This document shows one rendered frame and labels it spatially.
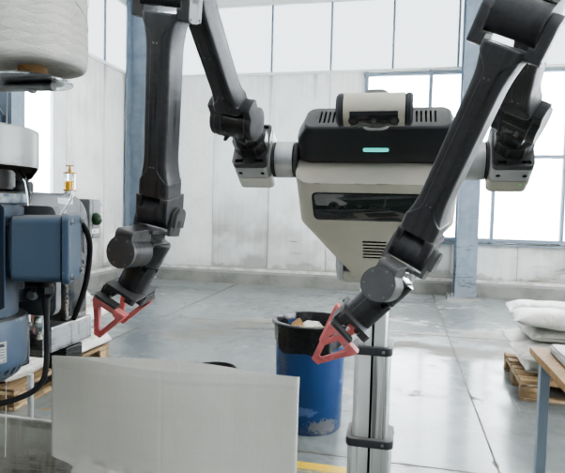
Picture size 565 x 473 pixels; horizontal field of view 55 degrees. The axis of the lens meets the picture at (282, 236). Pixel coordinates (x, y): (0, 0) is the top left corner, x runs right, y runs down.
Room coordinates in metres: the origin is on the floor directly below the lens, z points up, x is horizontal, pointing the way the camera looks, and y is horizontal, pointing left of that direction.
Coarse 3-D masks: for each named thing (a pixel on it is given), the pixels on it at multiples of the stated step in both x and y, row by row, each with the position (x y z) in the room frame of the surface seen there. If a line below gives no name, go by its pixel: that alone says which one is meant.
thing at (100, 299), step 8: (96, 296) 0.95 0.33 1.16; (104, 296) 0.97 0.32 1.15; (112, 296) 0.99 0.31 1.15; (96, 304) 0.96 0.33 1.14; (104, 304) 0.95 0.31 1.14; (112, 304) 0.95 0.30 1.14; (96, 312) 0.97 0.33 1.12; (112, 312) 0.95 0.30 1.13; (120, 312) 0.96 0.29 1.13; (96, 320) 0.97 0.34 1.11; (120, 320) 0.95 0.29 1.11; (96, 328) 0.98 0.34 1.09; (104, 328) 0.97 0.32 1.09
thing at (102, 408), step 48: (96, 384) 1.01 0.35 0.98; (144, 384) 0.97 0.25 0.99; (192, 384) 0.95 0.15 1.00; (240, 384) 0.95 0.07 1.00; (288, 384) 0.95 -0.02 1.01; (96, 432) 1.01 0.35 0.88; (144, 432) 0.97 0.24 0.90; (192, 432) 0.95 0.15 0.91; (240, 432) 0.95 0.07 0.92; (288, 432) 0.95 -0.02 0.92
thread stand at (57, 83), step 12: (0, 72) 0.80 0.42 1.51; (12, 72) 0.80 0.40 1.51; (24, 72) 0.80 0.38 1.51; (36, 72) 0.82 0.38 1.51; (0, 84) 0.86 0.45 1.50; (12, 84) 0.86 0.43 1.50; (24, 84) 0.85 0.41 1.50; (36, 84) 0.85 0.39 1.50; (48, 84) 0.84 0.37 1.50; (60, 84) 0.87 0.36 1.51; (72, 84) 0.87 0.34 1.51
